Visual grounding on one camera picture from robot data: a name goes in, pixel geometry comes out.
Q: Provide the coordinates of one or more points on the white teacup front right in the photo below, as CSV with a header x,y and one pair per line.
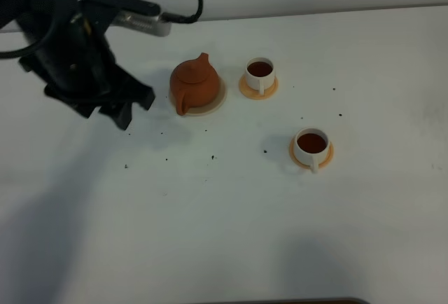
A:
x,y
311,147

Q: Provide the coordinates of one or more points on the white teacup near teapot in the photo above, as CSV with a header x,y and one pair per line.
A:
x,y
260,74

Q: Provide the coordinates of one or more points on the orange saucer front right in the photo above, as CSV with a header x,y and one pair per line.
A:
x,y
327,160

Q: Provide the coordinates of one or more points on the orange saucer near teapot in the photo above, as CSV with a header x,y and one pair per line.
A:
x,y
254,94

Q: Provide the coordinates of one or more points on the cream round teapot coaster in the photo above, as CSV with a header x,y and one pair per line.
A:
x,y
218,101

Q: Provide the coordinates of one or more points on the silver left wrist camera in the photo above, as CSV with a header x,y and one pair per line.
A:
x,y
137,15

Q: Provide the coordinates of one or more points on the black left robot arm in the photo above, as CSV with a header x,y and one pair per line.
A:
x,y
10,10

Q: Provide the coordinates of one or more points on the brown clay teapot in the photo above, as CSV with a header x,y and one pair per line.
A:
x,y
196,68

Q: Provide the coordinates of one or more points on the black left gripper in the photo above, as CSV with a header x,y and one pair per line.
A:
x,y
77,65

